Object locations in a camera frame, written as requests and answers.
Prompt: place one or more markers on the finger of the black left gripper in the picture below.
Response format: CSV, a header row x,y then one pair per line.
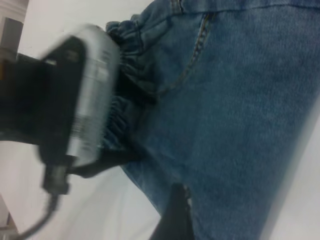
x,y
136,91
112,158

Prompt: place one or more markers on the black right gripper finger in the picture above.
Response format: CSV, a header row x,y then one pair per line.
x,y
176,220

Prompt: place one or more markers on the blue denim jeans cartoon print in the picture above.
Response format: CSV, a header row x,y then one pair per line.
x,y
237,100

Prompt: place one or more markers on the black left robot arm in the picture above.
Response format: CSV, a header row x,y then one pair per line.
x,y
22,107

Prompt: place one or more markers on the grey metal box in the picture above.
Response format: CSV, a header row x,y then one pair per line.
x,y
11,32

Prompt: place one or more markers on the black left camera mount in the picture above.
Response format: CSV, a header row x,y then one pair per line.
x,y
60,100

